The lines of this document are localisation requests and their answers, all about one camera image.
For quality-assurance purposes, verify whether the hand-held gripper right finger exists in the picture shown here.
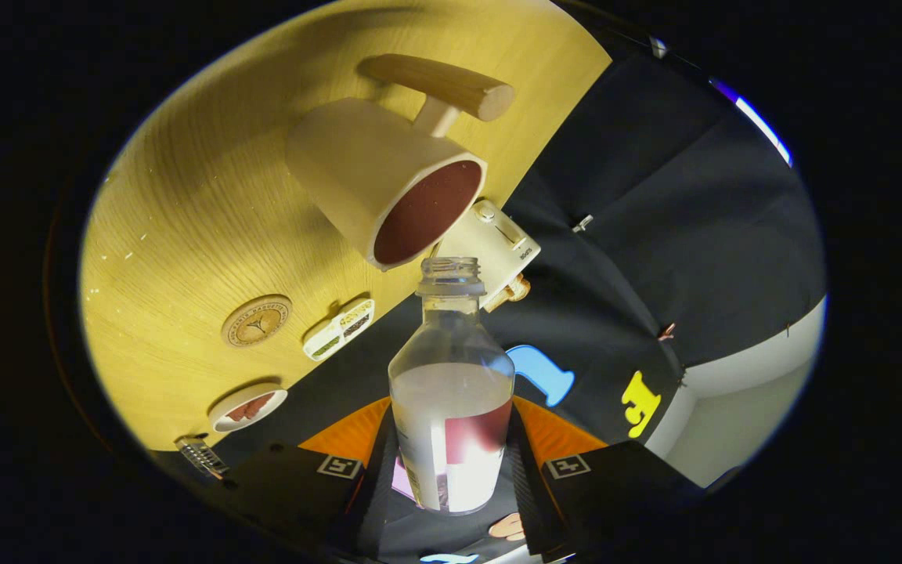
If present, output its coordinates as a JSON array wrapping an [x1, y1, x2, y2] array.
[[504, 394, 741, 563]]

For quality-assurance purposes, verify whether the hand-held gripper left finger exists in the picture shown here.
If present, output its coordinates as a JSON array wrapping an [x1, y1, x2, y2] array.
[[208, 396, 401, 562]]

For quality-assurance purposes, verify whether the clear juice bottle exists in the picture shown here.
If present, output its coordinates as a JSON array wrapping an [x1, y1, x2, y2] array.
[[388, 256, 516, 515]]

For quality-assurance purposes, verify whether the round wooden coaster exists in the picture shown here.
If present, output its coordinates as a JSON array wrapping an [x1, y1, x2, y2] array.
[[221, 295, 293, 348]]

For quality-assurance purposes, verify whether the cream cup with wooden handle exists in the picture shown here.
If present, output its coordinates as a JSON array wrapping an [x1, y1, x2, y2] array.
[[287, 53, 516, 272]]

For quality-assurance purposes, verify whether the white round plate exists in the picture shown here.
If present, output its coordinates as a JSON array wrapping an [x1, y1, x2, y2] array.
[[208, 382, 289, 433]]

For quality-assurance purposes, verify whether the white divided condiment dish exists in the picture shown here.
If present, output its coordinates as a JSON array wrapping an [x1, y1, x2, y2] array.
[[302, 298, 376, 362]]

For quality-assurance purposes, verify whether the cream toaster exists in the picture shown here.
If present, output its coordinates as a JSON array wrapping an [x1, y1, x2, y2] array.
[[431, 199, 542, 310]]

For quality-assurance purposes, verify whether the black backdrop cloth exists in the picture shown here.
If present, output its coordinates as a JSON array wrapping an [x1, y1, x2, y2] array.
[[216, 47, 826, 564]]

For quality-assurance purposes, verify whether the wooden table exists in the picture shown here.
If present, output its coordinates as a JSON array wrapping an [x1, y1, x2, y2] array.
[[79, 0, 612, 451]]

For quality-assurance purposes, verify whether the metal wire holder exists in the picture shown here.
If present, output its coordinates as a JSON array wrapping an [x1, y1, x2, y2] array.
[[175, 436, 230, 480]]

